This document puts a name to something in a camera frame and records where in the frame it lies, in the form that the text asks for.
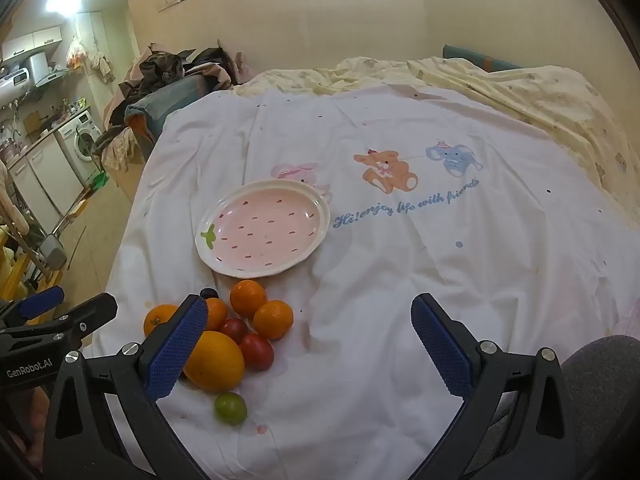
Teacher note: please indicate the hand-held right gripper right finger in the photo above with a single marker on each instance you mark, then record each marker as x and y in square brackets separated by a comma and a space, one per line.
[442, 347]

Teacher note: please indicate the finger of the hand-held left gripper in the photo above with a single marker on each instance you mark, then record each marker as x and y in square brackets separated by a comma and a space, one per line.
[32, 305]
[90, 312]

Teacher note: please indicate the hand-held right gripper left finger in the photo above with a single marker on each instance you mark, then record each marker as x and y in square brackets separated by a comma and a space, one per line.
[175, 350]

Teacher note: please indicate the large orange with stem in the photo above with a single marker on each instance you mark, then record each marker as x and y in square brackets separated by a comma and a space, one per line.
[156, 320]

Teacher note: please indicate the large yellow orange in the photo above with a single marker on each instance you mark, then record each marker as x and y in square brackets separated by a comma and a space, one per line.
[217, 362]

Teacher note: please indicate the small tangerine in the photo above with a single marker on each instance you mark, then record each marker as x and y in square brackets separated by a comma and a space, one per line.
[217, 312]
[248, 298]
[273, 320]

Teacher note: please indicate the red cherry tomato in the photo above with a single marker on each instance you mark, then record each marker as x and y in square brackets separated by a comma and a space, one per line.
[256, 352]
[234, 330]

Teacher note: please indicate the dark blueberry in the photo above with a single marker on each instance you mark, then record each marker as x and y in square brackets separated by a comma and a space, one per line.
[210, 293]

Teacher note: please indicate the pink strawberry pattern plate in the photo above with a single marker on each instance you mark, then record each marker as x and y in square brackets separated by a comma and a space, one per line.
[260, 230]

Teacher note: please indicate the green cherry tomato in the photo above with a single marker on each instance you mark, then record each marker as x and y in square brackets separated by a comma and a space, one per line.
[230, 408]

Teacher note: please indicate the white cartoon printed bedsheet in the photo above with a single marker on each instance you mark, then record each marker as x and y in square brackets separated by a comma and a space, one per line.
[400, 270]

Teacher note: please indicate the white base cabinet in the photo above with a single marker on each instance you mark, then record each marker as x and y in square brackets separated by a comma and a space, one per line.
[45, 180]

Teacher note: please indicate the green dustpan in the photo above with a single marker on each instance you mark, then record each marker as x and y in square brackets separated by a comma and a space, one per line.
[100, 180]

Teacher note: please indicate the person's leg in grey pants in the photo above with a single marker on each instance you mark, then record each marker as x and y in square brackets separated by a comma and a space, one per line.
[600, 385]

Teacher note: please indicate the white washing machine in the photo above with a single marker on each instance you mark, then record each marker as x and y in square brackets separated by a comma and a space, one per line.
[80, 145]

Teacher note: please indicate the white water heater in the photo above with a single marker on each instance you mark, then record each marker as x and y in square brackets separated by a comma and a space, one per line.
[15, 82]

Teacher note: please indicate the teal pillow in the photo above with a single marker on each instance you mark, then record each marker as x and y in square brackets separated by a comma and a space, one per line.
[165, 97]
[470, 56]

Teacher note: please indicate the steel range hood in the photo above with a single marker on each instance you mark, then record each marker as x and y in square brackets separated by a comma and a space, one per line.
[40, 67]

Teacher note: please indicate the hanging towel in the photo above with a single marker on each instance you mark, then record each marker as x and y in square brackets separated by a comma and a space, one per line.
[102, 67]

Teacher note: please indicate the hanging plastic bag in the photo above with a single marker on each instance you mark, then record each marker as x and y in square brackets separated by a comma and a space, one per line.
[76, 57]

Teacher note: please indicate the pile of clothes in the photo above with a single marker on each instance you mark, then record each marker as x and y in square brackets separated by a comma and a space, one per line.
[160, 65]

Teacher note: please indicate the pale yellow quilt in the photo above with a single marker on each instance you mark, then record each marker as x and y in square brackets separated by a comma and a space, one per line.
[550, 95]

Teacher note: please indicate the white tall cupboard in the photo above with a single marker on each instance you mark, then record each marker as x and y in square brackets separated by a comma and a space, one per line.
[92, 30]

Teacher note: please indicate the yellow wooden frame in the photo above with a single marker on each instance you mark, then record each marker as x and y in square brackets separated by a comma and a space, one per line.
[10, 270]

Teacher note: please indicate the beige bed frame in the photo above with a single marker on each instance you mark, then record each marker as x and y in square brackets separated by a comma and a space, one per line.
[125, 180]

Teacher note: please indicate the white wall cabinets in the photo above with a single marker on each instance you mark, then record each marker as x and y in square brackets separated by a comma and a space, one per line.
[35, 42]

